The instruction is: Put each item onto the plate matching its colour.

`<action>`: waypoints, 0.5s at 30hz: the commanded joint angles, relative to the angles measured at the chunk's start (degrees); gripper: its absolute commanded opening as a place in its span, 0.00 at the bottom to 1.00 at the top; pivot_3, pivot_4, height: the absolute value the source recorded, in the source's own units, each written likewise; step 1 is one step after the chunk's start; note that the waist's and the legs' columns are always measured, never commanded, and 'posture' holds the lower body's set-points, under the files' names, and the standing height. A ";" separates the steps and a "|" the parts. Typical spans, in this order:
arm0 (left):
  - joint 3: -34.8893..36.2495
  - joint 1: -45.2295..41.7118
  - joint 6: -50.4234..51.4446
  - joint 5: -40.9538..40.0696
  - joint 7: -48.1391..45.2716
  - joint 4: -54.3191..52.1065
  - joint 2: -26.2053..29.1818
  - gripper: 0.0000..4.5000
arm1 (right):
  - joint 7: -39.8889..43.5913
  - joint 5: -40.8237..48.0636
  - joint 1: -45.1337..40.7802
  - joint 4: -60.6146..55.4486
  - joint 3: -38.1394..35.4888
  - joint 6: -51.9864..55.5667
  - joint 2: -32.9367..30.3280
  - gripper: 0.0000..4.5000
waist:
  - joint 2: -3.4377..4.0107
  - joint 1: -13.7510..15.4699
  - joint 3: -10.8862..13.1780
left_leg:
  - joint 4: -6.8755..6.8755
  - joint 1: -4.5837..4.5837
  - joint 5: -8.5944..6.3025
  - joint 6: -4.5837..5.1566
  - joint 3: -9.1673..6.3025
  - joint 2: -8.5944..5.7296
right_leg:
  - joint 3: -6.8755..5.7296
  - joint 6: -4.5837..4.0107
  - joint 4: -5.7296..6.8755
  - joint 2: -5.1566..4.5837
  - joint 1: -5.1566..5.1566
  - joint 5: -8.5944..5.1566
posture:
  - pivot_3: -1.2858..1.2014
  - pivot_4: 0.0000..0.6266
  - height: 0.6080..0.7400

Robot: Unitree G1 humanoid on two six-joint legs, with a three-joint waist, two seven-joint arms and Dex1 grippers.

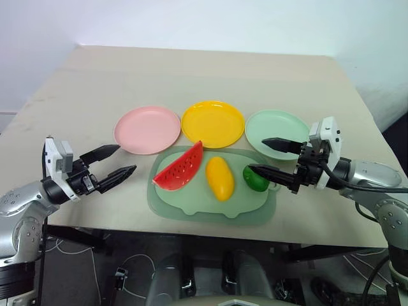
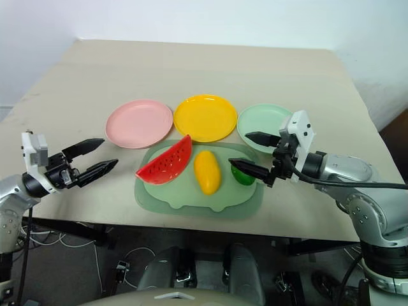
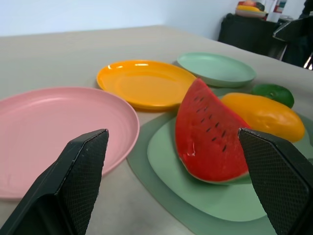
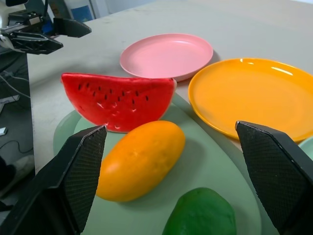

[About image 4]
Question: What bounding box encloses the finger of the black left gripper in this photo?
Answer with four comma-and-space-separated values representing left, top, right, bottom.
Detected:
8, 31, 64, 55
53, 17, 92, 39

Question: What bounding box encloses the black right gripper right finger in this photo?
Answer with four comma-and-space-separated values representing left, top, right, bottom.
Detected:
235, 120, 313, 235

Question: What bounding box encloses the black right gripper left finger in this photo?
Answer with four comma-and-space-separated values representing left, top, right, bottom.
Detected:
0, 124, 108, 235

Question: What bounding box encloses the light green plate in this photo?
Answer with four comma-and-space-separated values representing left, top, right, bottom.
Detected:
298, 136, 313, 158

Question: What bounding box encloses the orange plate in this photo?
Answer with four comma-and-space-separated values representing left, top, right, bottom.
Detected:
187, 58, 313, 143

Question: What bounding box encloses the pink plate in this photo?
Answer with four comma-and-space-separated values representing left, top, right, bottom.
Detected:
119, 33, 214, 82

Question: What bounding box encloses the blue poster board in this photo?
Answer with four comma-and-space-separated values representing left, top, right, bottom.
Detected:
70, 5, 95, 22

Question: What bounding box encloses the large light green tray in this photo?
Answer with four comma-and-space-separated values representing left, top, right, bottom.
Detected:
53, 93, 263, 235

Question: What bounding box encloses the red watermelon slice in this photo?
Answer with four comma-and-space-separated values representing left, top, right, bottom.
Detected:
60, 72, 178, 134

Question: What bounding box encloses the green mango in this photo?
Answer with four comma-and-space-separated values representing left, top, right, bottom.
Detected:
161, 187, 237, 235

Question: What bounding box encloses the orange mango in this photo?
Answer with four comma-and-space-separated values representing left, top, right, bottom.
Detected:
96, 120, 186, 203

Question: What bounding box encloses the thin cable on floor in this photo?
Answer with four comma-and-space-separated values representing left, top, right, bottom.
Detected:
0, 70, 31, 99

